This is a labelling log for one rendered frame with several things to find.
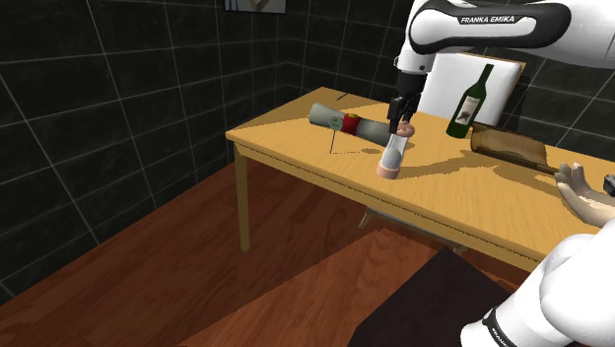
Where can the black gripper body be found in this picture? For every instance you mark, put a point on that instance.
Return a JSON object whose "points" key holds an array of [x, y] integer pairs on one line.
{"points": [[409, 89]]}

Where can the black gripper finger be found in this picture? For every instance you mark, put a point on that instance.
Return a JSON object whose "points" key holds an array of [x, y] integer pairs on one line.
{"points": [[394, 124], [407, 117]]}

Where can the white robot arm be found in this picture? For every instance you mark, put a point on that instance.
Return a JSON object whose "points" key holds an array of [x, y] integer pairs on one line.
{"points": [[485, 36]]}

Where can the grey bottle with red label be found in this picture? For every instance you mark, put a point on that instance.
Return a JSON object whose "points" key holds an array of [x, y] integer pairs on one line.
{"points": [[372, 129]]}

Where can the clear grinder with pink caps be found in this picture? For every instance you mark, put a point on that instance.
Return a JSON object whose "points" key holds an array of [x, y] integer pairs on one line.
{"points": [[392, 158]]}

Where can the thin black stick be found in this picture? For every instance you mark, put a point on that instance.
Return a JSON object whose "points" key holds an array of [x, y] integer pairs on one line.
{"points": [[342, 96]]}

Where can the dial thermometer with thin probe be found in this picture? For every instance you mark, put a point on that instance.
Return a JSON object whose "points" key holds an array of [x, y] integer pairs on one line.
{"points": [[335, 122]]}

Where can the green wine bottle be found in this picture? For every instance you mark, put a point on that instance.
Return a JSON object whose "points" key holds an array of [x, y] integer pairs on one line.
{"points": [[467, 113]]}

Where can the light wooden table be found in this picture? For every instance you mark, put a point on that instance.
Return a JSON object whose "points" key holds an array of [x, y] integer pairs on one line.
{"points": [[461, 202]]}

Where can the dark robot stand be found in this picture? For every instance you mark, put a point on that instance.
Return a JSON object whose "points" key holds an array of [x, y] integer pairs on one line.
{"points": [[432, 307]]}

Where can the pale hand figure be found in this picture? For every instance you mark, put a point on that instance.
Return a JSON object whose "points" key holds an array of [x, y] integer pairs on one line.
{"points": [[584, 197]]}

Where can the small dark grey object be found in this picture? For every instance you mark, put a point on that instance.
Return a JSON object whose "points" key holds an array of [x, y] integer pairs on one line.
{"points": [[610, 184]]}

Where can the wall picture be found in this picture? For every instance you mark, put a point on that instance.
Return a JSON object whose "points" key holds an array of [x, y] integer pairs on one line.
{"points": [[254, 5]]}

